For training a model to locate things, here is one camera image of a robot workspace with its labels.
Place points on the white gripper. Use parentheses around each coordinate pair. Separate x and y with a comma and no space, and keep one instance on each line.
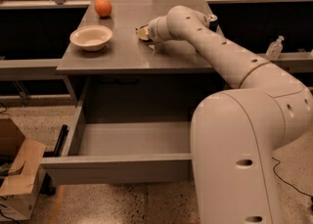
(154,30)

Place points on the blue rxbar wrapper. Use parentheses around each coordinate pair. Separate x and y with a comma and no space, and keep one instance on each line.
(141,27)

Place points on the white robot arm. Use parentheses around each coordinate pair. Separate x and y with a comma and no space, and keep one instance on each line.
(235,132)

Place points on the open grey top drawer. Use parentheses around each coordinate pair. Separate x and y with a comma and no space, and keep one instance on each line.
(127,133)

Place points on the grey cabinet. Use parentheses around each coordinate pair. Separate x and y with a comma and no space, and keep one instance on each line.
(125,53)

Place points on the orange fruit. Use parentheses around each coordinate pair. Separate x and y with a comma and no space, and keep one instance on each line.
(103,8)

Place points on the white paper bowl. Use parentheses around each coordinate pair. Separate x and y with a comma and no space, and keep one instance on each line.
(91,38)

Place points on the blue soda can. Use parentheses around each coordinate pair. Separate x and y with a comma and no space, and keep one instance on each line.
(213,22)

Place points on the clear sanitizer bottle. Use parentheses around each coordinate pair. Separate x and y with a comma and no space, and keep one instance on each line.
(275,48)

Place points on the cardboard box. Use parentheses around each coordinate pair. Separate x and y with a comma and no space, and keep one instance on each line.
(21,183)

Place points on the grey metal rail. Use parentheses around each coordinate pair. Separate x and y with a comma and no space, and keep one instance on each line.
(41,69)

